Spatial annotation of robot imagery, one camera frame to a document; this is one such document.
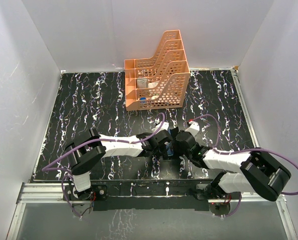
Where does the light blue cleaning cloth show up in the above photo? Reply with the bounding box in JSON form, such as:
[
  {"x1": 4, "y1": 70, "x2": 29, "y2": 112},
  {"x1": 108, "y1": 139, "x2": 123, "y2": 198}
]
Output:
[{"x1": 166, "y1": 143, "x2": 173, "y2": 156}]

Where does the black sunglasses case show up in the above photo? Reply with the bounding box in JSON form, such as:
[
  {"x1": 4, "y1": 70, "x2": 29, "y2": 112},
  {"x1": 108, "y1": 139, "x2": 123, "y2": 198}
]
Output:
[{"x1": 163, "y1": 127, "x2": 181, "y2": 161}]

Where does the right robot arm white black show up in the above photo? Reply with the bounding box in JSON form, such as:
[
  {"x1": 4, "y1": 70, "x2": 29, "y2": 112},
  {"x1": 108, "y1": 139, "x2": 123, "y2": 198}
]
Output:
[{"x1": 173, "y1": 131, "x2": 291, "y2": 202}]

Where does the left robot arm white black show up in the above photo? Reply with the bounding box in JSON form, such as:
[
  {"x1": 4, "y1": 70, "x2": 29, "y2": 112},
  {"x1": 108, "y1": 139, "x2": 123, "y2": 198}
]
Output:
[{"x1": 65, "y1": 129, "x2": 172, "y2": 200}]

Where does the blue cap in organizer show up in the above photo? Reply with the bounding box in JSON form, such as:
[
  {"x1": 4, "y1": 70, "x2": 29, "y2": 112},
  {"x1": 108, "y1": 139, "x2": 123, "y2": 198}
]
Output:
[{"x1": 140, "y1": 97, "x2": 146, "y2": 104}]

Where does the white paper in organizer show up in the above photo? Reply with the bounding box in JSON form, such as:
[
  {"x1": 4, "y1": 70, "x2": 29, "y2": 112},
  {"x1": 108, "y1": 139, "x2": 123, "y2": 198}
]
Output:
[{"x1": 148, "y1": 81, "x2": 163, "y2": 96}]

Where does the orange plastic file organizer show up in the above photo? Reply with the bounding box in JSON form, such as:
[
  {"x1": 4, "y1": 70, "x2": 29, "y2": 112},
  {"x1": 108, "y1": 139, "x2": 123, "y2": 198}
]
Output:
[{"x1": 124, "y1": 29, "x2": 190, "y2": 111}]

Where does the grey packet in organizer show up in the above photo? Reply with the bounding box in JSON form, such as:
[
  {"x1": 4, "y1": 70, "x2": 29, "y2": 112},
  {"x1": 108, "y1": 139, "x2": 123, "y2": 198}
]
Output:
[{"x1": 136, "y1": 77, "x2": 149, "y2": 89}]

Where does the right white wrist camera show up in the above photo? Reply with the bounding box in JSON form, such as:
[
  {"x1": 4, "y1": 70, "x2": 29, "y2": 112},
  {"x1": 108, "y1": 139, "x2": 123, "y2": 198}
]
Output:
[{"x1": 185, "y1": 120, "x2": 200, "y2": 137}]

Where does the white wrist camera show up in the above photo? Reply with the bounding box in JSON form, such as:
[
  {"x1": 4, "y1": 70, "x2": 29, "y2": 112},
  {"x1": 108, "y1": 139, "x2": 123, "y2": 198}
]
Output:
[
  {"x1": 154, "y1": 121, "x2": 169, "y2": 132},
  {"x1": 185, "y1": 120, "x2": 200, "y2": 137}
]

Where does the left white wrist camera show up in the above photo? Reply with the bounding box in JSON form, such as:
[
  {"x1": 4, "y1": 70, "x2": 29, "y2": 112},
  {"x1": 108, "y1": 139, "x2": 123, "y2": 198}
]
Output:
[{"x1": 154, "y1": 121, "x2": 169, "y2": 132}]

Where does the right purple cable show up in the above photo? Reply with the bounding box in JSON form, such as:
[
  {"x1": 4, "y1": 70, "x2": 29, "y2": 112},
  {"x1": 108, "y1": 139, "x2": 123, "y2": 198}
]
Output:
[{"x1": 188, "y1": 114, "x2": 298, "y2": 195}]

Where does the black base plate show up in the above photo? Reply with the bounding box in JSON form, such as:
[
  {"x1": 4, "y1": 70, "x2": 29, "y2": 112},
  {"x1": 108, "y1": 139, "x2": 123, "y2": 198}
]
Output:
[{"x1": 65, "y1": 179, "x2": 239, "y2": 212}]

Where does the aluminium frame rail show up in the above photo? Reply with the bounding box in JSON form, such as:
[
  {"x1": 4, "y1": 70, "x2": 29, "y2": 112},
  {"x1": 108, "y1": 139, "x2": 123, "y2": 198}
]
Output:
[{"x1": 8, "y1": 180, "x2": 297, "y2": 240}]

